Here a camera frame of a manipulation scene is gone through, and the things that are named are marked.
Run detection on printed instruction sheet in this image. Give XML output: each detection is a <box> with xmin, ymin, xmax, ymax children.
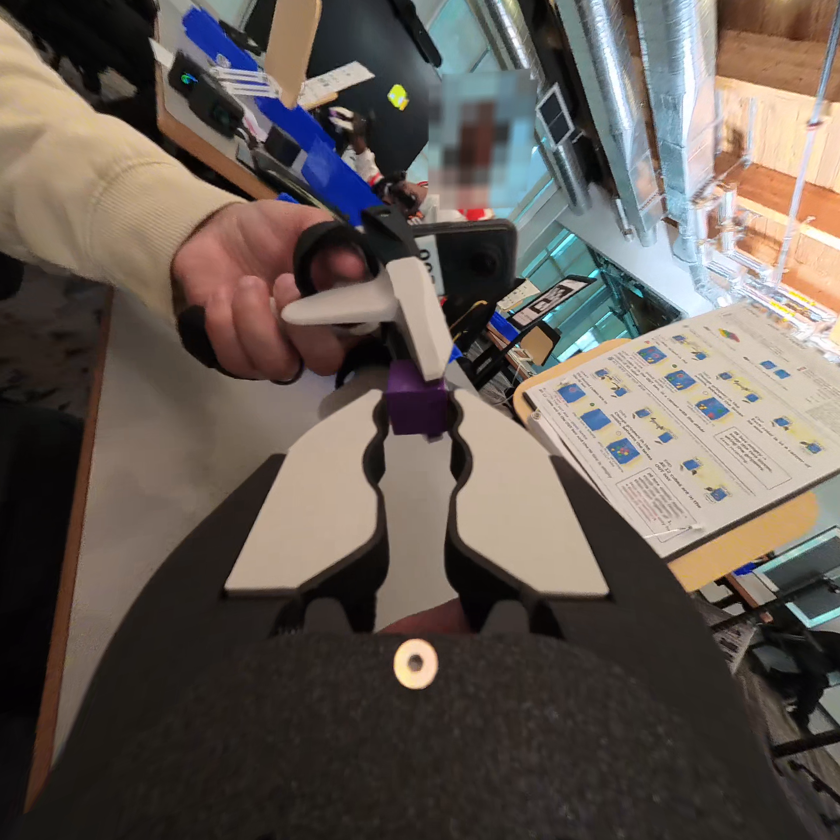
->
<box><xmin>525</xmin><ymin>303</ymin><xmax>840</xmax><ymax>560</ymax></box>

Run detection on wooden board stand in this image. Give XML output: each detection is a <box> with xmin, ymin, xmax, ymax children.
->
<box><xmin>264</xmin><ymin>0</ymin><xmax>323</xmax><ymax>110</ymax></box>

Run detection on person's left forearm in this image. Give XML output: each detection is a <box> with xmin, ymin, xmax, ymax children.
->
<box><xmin>0</xmin><ymin>20</ymin><xmax>247</xmax><ymax>316</ymax></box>

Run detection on large black screen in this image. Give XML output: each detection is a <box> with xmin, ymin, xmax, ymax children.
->
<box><xmin>246</xmin><ymin>0</ymin><xmax>448</xmax><ymax>176</ymax></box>

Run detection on blue plastic bin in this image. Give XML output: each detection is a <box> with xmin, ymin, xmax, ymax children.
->
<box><xmin>182</xmin><ymin>7</ymin><xmax>395</xmax><ymax>225</ymax></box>

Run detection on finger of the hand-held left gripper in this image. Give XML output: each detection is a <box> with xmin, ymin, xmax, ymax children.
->
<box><xmin>319</xmin><ymin>366</ymin><xmax>389</xmax><ymax>422</ymax></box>
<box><xmin>386</xmin><ymin>256</ymin><xmax>455</xmax><ymax>383</ymax></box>

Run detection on purple wooden cube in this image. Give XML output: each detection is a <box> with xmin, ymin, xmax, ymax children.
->
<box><xmin>385</xmin><ymin>360</ymin><xmax>450</xmax><ymax>439</ymax></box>

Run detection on person's black pants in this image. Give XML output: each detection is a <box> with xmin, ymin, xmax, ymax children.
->
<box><xmin>0</xmin><ymin>400</ymin><xmax>88</xmax><ymax>777</ymax></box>

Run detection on black device with green light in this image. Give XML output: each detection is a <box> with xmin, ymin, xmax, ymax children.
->
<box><xmin>206</xmin><ymin>92</ymin><xmax>248</xmax><ymax>140</ymax></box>
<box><xmin>167</xmin><ymin>52</ymin><xmax>206</xmax><ymax>101</ymax></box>

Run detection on white wire holder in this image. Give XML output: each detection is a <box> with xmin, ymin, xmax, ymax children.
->
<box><xmin>210</xmin><ymin>66</ymin><xmax>278</xmax><ymax>101</ymax></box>

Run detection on white printed paper strip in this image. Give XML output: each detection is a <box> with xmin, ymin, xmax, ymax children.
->
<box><xmin>298</xmin><ymin>62</ymin><xmax>377</xmax><ymax>110</ymax></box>

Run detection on newspaper sheet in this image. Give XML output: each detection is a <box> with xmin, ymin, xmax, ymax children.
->
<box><xmin>707</xmin><ymin>604</ymin><xmax>757</xmax><ymax>672</ymax></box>

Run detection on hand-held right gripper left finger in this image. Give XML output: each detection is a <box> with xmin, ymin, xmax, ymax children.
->
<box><xmin>224</xmin><ymin>388</ymin><xmax>389</xmax><ymax>598</ymax></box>

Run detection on person's left hand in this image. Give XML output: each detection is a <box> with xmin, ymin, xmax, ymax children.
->
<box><xmin>171</xmin><ymin>199</ymin><xmax>370</xmax><ymax>382</ymax></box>

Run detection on steel ceiling pipe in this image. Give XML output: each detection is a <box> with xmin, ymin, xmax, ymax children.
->
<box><xmin>484</xmin><ymin>0</ymin><xmax>593</xmax><ymax>215</ymax></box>

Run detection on silver ventilation duct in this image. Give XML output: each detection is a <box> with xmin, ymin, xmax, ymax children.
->
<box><xmin>633</xmin><ymin>0</ymin><xmax>724</xmax><ymax>304</ymax></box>
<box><xmin>577</xmin><ymin>0</ymin><xmax>665</xmax><ymax>245</ymax></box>

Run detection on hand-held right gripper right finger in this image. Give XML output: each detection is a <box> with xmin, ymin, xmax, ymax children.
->
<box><xmin>444</xmin><ymin>388</ymin><xmax>611</xmax><ymax>601</ymax></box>

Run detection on hanging ceiling sign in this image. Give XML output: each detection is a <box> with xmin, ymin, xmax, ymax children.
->
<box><xmin>535</xmin><ymin>84</ymin><xmax>583</xmax><ymax>148</ymax></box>

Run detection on black framed sign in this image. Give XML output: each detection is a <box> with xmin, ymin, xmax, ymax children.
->
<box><xmin>508</xmin><ymin>276</ymin><xmax>596</xmax><ymax>330</ymax></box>

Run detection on white and wooden book stand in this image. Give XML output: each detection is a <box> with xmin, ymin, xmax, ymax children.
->
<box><xmin>513</xmin><ymin>302</ymin><xmax>840</xmax><ymax>592</ymax></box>

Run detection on black garment with yellow trim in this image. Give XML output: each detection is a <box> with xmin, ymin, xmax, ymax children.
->
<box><xmin>446</xmin><ymin>298</ymin><xmax>501</xmax><ymax>350</ymax></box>

